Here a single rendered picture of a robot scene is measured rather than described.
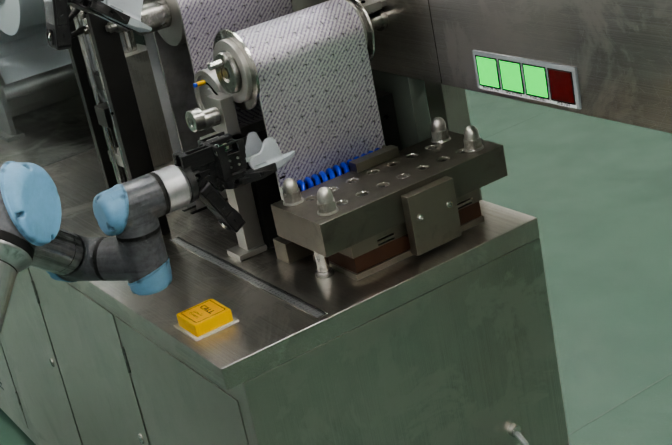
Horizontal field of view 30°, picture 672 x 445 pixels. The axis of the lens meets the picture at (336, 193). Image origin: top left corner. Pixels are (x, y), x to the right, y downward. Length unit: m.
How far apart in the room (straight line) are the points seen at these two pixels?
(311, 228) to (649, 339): 1.76
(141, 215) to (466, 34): 0.63
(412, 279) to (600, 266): 2.04
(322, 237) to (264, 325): 0.17
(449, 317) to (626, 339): 1.54
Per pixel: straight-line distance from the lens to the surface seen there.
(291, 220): 2.14
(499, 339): 2.28
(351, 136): 2.30
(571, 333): 3.74
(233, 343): 2.03
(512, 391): 2.35
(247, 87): 2.18
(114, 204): 2.06
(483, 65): 2.16
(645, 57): 1.89
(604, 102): 1.98
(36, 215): 1.77
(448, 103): 2.59
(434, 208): 2.16
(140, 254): 2.10
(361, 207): 2.10
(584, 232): 4.37
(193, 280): 2.29
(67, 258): 2.12
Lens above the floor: 1.80
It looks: 21 degrees down
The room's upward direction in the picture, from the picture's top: 11 degrees counter-clockwise
